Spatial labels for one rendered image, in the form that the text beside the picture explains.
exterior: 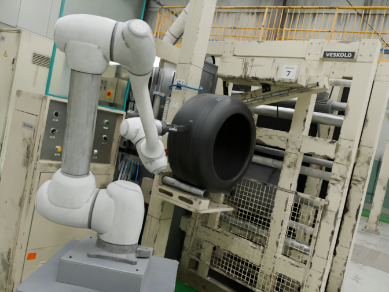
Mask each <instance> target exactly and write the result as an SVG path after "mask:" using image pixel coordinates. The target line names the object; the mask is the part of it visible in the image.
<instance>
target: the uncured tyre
mask: <svg viewBox="0 0 389 292"><path fill-rule="evenodd" d="M209 94H210V95H209ZM217 98H222V99H223V100H221V101H216V99H217ZM189 119H194V121H193V123H188V122H189ZM177 123H179V125H190V128H189V130H184V131H181V132H169V133H168V136H167V156H168V162H169V165H170V167H171V170H172V172H173V173H174V175H175V176H176V178H177V179H179V180H180V181H182V182H185V183H187V184H190V185H194V186H196V187H199V188H202V189H205V190H208V192H209V193H216V194H218V193H223V192H225V191H227V190H229V189H231V188H232V187H233V186H235V185H236V184H237V183H238V182H239V181H240V180H241V179H242V178H243V177H244V175H245V174H246V172H247V170H248V168H249V166H250V164H251V161H252V158H253V155H254V151H255V144H256V126H255V121H254V118H253V116H252V114H251V111H250V110H249V108H248V107H247V105H246V104H245V103H244V102H243V101H242V100H240V99H238V98H236V97H233V96H226V95H221V94H211V93H203V94H198V95H195V96H193V97H191V98H190V99H188V100H187V101H186V102H185V103H184V104H183V105H182V106H181V107H180V109H179V110H178V112H177V113H176V114H175V117H174V118H173V120H172V122H171V125H174V124H175V125H177Z"/></svg>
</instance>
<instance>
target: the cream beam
mask: <svg viewBox="0 0 389 292"><path fill-rule="evenodd" d="M283 65H297V69H296V74H295V79H288V78H281V73H282V68H283ZM316 73H317V69H316V68H314V67H313V66H312V65H310V64H309V63H308V62H306V61H304V60H303V59H282V58H264V57H230V56H221V57H220V61H219V66H218V71H217V75H216V76H217V77H219V78H223V79H230V80H231V81H232V82H231V83H233V84H235V85H247V86H259V87H262V85H261V84H260V83H268V84H269V85H270V86H272V85H274V86H286V87H300V88H305V87H306V86H307V81H308V78H309V76H312V75H316Z"/></svg>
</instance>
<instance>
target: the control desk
mask: <svg viewBox="0 0 389 292"><path fill-rule="evenodd" d="M67 102H68V100H67V99H63V98H58V97H53V96H47V95H41V94H36V93H30V92H25V91H21V90H16V96H15V101H14V107H13V113H12V120H11V123H10V130H9V136H8V142H7V146H6V152H5V158H4V163H3V169H2V175H1V182H0V292H16V287H18V286H19V285H20V284H21V283H22V282H23V281H25V280H26V279H27V278H28V277H29V276H30V275H32V274H33V273H34V272H35V271H36V270H37V269H38V268H39V267H40V266H42V265H43V264H44V263H45V262H46V261H47V260H48V259H49V258H50V257H52V256H53V255H54V254H55V253H56V252H58V251H59V250H60V249H61V248H62V247H63V246H64V245H65V244H67V243H68V242H69V241H70V240H73V239H75V240H82V239H83V238H84V237H85V236H86V235H90V236H95V237H98V232H96V231H94V230H92V229H84V228H74V227H68V226H65V225H60V224H56V223H54V222H51V221H49V220H47V219H45V218H44V217H42V216H41V215H40V214H39V213H38V211H37V210H36V208H35V197H36V193H37V191H38V189H39V188H40V187H41V185H42V184H43V183H45V182H46V181H48V180H51V179H52V177H53V174H54V173H55V172H56V171H57V170H59V169H60V168H61V162H62V156H63V145H64V134H65V123H66V117H67ZM125 116H126V112H124V111H119V110H115V109H110V108H105V107H100V106H98V109H97V117H96V126H95V132H94V140H93V149H92V155H91V163H90V172H91V173H92V174H93V176H94V177H95V182H96V188H98V189H107V186H108V185H109V184H110V183H112V181H113V175H114V172H115V166H116V161H117V157H118V152H119V146H120V140H121V136H122V135H121V134H120V125H121V123H122V122H123V121H124V119H125ZM29 253H36V258H35V259H33V260H27V257H28V254H29Z"/></svg>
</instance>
